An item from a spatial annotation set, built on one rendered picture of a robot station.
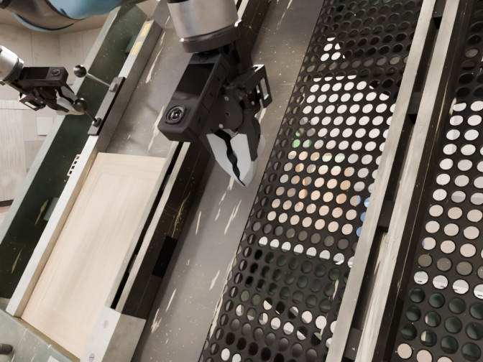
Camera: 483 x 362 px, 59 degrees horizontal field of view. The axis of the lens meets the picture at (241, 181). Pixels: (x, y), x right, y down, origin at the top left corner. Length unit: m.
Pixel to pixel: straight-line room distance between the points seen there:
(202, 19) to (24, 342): 0.91
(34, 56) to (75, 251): 12.69
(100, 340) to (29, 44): 13.03
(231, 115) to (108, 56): 1.14
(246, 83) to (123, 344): 0.59
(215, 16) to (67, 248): 0.87
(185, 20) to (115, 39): 1.17
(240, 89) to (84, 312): 0.71
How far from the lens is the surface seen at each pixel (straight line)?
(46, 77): 1.18
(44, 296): 1.24
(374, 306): 0.60
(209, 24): 0.49
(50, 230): 1.28
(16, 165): 8.17
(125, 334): 0.92
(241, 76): 0.55
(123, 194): 1.12
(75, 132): 1.54
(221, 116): 0.53
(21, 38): 13.66
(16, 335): 1.22
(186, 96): 0.49
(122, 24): 1.68
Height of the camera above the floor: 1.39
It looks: 8 degrees down
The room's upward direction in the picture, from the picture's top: straight up
